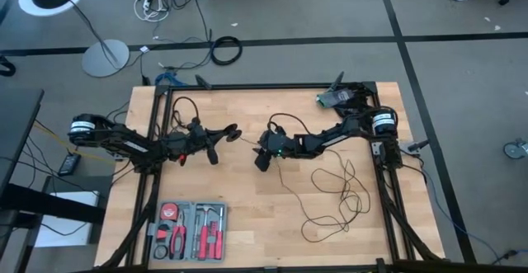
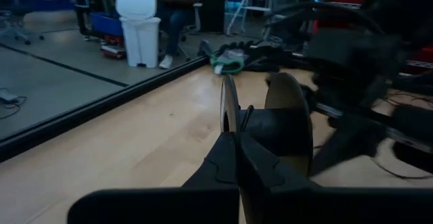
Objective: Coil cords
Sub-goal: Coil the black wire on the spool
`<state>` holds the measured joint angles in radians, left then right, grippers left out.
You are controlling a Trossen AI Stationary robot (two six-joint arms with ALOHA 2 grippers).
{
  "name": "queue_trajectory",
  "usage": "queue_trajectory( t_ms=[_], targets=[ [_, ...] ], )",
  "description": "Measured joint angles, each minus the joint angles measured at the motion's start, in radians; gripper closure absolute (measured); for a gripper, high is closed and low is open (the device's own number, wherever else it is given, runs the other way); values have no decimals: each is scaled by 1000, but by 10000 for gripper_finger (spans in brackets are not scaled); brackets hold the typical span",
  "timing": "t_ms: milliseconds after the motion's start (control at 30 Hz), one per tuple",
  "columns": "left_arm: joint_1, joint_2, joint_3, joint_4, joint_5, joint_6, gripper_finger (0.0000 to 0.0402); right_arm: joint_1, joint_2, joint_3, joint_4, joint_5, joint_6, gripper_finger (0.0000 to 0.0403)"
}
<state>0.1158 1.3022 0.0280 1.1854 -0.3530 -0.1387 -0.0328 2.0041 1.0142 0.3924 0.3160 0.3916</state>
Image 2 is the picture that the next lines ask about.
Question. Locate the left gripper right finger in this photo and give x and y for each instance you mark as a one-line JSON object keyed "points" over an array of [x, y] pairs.
{"points": [[260, 176]]}

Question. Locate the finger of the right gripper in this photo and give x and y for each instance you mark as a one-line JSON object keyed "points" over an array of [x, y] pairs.
{"points": [[352, 142], [416, 158]]}

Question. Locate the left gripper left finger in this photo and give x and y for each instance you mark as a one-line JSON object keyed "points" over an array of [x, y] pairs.
{"points": [[220, 170]]}

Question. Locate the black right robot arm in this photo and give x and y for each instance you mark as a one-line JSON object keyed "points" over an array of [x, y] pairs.
{"points": [[406, 7]]}

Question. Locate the grey green work glove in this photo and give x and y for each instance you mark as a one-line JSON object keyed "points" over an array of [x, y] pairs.
{"points": [[230, 60]]}

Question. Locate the black partition panel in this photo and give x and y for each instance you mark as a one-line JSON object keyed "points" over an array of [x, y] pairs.
{"points": [[213, 4]]}

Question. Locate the white trash bin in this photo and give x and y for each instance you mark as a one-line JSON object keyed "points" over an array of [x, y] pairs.
{"points": [[138, 41]]}

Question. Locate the white office chair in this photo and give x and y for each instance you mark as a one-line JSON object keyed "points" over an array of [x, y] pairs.
{"points": [[197, 17]]}

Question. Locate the person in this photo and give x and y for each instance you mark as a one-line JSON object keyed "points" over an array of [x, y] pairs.
{"points": [[174, 21]]}

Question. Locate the red and white boxes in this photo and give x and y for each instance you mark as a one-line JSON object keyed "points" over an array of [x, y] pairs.
{"points": [[113, 49]]}

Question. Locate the blue plastic crate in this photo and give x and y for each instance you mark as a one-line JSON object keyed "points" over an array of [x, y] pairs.
{"points": [[106, 24]]}

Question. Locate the teal black chair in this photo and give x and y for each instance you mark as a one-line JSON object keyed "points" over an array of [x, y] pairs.
{"points": [[81, 0]]}

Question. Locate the grey power brick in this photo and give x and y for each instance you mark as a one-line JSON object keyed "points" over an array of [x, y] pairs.
{"points": [[7, 96]]}

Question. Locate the grey office chair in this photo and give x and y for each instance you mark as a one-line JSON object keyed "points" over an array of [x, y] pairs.
{"points": [[15, 31]]}

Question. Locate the white frame table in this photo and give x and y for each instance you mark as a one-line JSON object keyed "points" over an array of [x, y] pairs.
{"points": [[236, 12]]}

